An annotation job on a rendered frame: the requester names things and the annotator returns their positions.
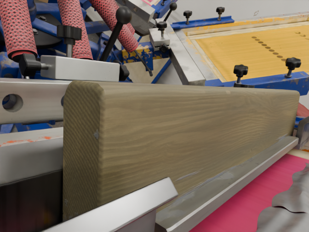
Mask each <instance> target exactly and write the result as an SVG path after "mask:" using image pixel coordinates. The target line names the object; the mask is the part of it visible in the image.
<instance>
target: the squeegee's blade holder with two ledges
mask: <svg viewBox="0 0 309 232"><path fill-rule="evenodd" d="M298 140H299V138H298V137H293V136H287V137H285V138H284V139H282V140H280V141H279V142H277V143H275V144H274V145H272V146H270V147H269V148H267V149H265V150H264V151H262V152H260V153H258V154H256V155H255V156H253V157H251V158H250V159H248V160H246V161H245V162H243V163H241V164H240V165H238V166H236V167H234V168H233V169H231V170H229V171H228V172H226V173H224V174H223V175H221V176H219V177H217V178H216V179H214V180H212V181H210V182H209V183H207V184H205V185H204V186H202V187H200V188H199V189H197V190H195V191H193V192H192V193H190V194H188V195H186V196H185V197H183V198H181V199H180V200H178V201H176V202H175V203H173V204H171V205H169V206H168V207H166V208H164V209H163V210H161V211H159V212H158V213H156V219H155V228H154V232H189V231H190V230H191V229H192V228H194V227H195V226H196V225H198V224H199V223H200V222H201V221H203V220H204V219H205V218H206V217H207V216H209V215H210V214H211V213H212V212H214V211H215V210H216V209H217V208H219V207H220V206H221V205H222V204H224V203H225V202H226V201H228V200H229V199H230V198H231V197H232V196H233V195H235V194H236V193H237V192H239V191H240V190H241V189H242V188H244V187H245V186H246V185H247V184H249V183H250V182H251V181H252V180H254V179H255V178H256V177H258V176H259V175H260V174H261V173H262V172H263V171H265V170H266V169H267V168H269V167H270V166H271V165H272V164H274V163H275V162H276V161H277V160H279V159H280V158H281V157H282V156H284V155H285V154H286V153H287V152H288V151H290V150H291V149H292V148H293V147H295V146H296V145H297V144H298Z"/></svg>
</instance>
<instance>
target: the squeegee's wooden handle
mask: <svg viewBox="0 0 309 232"><path fill-rule="evenodd" d="M299 98H300V93H299V92H298V91H295V90H284V89H264V88H243V87H213V86H192V85H171V84H150V83H129V82H108V81H78V80H73V81H72V82H71V83H69V85H68V87H67V90H66V92H65V96H64V99H63V221H65V220H68V219H70V218H72V217H75V216H77V215H79V214H82V213H84V212H86V211H88V210H91V209H93V208H95V207H98V206H100V205H102V204H105V203H107V202H109V201H112V200H114V199H116V198H119V197H121V196H123V195H125V194H128V193H130V192H132V191H135V190H137V189H140V188H142V187H144V186H147V185H149V184H151V183H154V182H156V181H158V180H161V179H163V178H165V177H170V178H171V180H172V182H173V184H174V186H175V188H176V190H177V192H178V197H177V198H175V199H173V200H171V201H170V202H168V203H166V204H164V205H162V206H161V207H159V208H157V211H156V213H158V212H159V211H161V210H163V209H164V208H166V207H168V206H169V205H171V204H173V203H175V202H176V201H178V200H180V199H181V198H183V197H185V196H186V195H188V194H190V193H192V192H193V191H195V190H197V189H199V188H200V187H202V186H204V185H205V184H207V183H209V182H210V181H212V180H214V179H216V178H217V177H219V176H221V175H223V174H224V173H226V172H228V171H229V170H231V169H233V168H234V167H236V166H238V165H240V164H241V163H243V162H245V161H246V160H248V159H250V158H251V157H253V156H255V155H256V154H258V153H260V152H262V151H264V150H265V149H267V148H269V147H270V146H272V145H274V144H275V143H277V142H279V141H280V140H282V139H284V138H285V137H287V136H293V131H294V126H295V120H296V115H297V110H298V103H299Z"/></svg>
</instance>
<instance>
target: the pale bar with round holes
mask: <svg viewBox="0 0 309 232"><path fill-rule="evenodd" d="M71 82H72V81H62V80H39V79H17V78H0V125H3V124H14V123H24V122H39V121H50V120H61V119H63V99H64V96H65V92H66V90H67V87H68V85H69V83H71ZM6 95H10V99H9V101H8V102H7V103H6V104H4V105H2V100H3V99H4V97H5V96H6Z"/></svg>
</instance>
